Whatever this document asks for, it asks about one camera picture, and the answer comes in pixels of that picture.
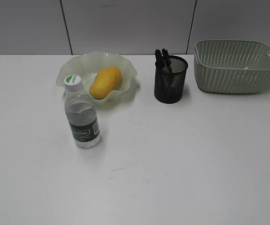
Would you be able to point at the yellow mango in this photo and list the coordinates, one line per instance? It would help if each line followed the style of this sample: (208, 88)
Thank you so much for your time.
(107, 80)

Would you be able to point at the clear water bottle green label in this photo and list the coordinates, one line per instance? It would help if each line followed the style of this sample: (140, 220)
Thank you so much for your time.
(81, 113)

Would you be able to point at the black marker pen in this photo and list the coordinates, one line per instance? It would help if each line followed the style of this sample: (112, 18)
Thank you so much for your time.
(159, 59)
(166, 60)

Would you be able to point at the black mesh pen holder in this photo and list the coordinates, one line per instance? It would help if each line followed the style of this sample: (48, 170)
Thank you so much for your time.
(168, 87)

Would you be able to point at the pale green plastic basket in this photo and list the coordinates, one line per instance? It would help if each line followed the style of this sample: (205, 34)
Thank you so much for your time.
(218, 66)

